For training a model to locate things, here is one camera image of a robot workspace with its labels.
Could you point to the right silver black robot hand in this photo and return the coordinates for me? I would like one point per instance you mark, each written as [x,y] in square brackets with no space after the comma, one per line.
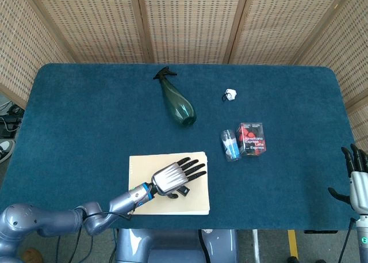
[358,188]

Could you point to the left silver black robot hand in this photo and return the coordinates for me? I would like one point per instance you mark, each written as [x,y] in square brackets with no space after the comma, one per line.
[169,178]

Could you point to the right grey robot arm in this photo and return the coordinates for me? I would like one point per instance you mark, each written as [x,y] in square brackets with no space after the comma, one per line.
[362,237]

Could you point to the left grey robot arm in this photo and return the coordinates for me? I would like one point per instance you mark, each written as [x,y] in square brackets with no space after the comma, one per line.
[120,201]

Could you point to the grey robot torso base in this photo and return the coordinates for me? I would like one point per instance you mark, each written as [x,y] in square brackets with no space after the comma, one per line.
[172,245]

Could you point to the green spray bottle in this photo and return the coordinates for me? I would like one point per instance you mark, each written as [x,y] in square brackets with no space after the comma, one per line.
[176,102]

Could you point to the yellow floor tape strip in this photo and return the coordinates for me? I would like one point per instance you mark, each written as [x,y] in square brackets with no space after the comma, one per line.
[292,243]

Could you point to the red and black box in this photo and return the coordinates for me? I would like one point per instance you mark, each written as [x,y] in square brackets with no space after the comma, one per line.
[253,140]

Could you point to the blue table cloth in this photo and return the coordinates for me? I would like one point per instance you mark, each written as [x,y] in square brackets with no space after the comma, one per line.
[86,116]

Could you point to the white crumpled paper ball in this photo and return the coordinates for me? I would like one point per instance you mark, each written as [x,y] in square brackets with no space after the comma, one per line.
[231,93]

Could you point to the white table leg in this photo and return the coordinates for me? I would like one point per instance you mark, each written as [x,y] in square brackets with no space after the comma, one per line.
[256,245]

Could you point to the woven folding screen panel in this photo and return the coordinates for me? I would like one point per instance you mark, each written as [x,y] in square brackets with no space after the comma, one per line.
[20,50]
[287,24]
[95,24]
[192,24]
[348,58]

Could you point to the grey white shoe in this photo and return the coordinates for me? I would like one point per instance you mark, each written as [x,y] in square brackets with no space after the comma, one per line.
[6,149]

